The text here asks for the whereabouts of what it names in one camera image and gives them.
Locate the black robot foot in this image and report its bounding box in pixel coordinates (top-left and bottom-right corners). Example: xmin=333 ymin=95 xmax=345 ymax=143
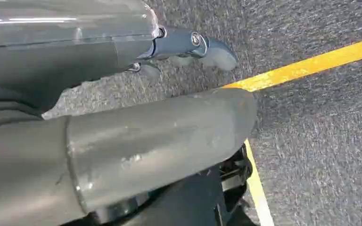
xmin=60 ymin=144 xmax=260 ymax=226

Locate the yellow floor tape square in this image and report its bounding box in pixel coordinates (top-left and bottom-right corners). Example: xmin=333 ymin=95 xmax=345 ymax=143
xmin=223 ymin=35 xmax=362 ymax=226

